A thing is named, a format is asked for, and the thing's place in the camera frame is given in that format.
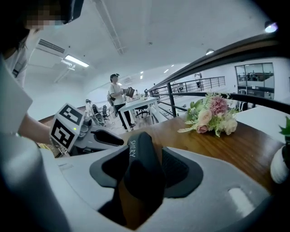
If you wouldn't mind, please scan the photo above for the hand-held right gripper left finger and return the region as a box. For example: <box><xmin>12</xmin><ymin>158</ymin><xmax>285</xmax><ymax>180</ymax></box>
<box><xmin>55</xmin><ymin>145</ymin><xmax>131</xmax><ymax>232</ymax></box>

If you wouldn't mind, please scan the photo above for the black office chair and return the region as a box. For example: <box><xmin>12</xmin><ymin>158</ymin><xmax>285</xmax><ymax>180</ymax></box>
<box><xmin>135</xmin><ymin>104</ymin><xmax>151</xmax><ymax>118</ymax></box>

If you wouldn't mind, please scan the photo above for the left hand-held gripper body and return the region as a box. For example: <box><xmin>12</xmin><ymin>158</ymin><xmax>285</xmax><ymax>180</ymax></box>
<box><xmin>48</xmin><ymin>102</ymin><xmax>99</xmax><ymax>157</ymax></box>

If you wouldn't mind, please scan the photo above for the grey office chair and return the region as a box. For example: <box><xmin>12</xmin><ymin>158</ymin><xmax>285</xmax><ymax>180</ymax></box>
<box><xmin>92</xmin><ymin>103</ymin><xmax>107</xmax><ymax>126</ymax></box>

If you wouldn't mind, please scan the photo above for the black head-mounted camera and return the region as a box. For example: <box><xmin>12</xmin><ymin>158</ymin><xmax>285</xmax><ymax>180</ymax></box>
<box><xmin>61</xmin><ymin>0</ymin><xmax>84</xmax><ymax>24</ymax></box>

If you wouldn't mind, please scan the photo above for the white ceiling rail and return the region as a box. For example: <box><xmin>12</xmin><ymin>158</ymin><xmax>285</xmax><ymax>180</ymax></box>
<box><xmin>95</xmin><ymin>0</ymin><xmax>126</xmax><ymax>55</ymax></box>

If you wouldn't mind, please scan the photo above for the glass office window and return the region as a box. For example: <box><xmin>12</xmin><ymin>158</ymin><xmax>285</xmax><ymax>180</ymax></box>
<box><xmin>234</xmin><ymin>63</ymin><xmax>275</xmax><ymax>100</ymax></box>

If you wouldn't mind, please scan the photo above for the small white potted plant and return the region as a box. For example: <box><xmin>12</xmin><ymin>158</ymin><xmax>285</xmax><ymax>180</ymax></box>
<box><xmin>270</xmin><ymin>116</ymin><xmax>290</xmax><ymax>184</ymax></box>

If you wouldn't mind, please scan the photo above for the person's face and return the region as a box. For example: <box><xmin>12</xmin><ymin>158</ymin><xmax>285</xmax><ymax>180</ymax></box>
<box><xmin>24</xmin><ymin>0</ymin><xmax>66</xmax><ymax>32</ymax></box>

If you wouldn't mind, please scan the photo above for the rectangular ceiling light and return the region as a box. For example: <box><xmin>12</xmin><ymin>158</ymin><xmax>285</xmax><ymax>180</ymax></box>
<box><xmin>64</xmin><ymin>53</ymin><xmax>90</xmax><ymax>68</ymax></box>

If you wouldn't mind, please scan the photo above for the white ceiling air vent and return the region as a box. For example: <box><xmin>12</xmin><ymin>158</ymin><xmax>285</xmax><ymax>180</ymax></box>
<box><xmin>36</xmin><ymin>38</ymin><xmax>66</xmax><ymax>54</ymax></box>

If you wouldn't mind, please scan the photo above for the white beaded wrist band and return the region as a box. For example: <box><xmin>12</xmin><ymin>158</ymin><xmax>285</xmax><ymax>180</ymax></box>
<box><xmin>49</xmin><ymin>137</ymin><xmax>61</xmax><ymax>152</ymax></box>

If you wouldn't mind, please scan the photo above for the white table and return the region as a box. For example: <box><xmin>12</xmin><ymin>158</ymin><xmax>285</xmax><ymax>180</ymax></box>
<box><xmin>118</xmin><ymin>96</ymin><xmax>159</xmax><ymax>132</ymax></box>

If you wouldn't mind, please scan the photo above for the black metal railing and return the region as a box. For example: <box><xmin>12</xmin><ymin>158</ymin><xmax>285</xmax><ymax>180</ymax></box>
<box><xmin>148</xmin><ymin>34</ymin><xmax>290</xmax><ymax>118</ymax></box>

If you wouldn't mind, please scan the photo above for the person's left forearm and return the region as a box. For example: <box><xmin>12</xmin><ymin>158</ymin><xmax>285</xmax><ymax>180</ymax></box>
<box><xmin>17</xmin><ymin>113</ymin><xmax>52</xmax><ymax>145</ymax></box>

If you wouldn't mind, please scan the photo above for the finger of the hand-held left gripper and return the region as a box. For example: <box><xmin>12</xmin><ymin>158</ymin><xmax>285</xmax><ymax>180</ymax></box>
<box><xmin>84</xmin><ymin>145</ymin><xmax>125</xmax><ymax>156</ymax></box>
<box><xmin>90</xmin><ymin>126</ymin><xmax>125</xmax><ymax>146</ymax></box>

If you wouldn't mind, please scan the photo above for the person's grey t-shirt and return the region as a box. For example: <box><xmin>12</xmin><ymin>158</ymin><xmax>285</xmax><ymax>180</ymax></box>
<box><xmin>0</xmin><ymin>44</ymin><xmax>29</xmax><ymax>88</ymax></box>

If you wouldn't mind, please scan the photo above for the pink and white flower bouquet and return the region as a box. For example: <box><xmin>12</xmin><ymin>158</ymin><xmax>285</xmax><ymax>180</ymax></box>
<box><xmin>177</xmin><ymin>92</ymin><xmax>238</xmax><ymax>138</ymax></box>

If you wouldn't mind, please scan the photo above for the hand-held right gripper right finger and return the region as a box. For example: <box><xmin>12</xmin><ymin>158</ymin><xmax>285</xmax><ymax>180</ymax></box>
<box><xmin>133</xmin><ymin>146</ymin><xmax>272</xmax><ymax>232</ymax></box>

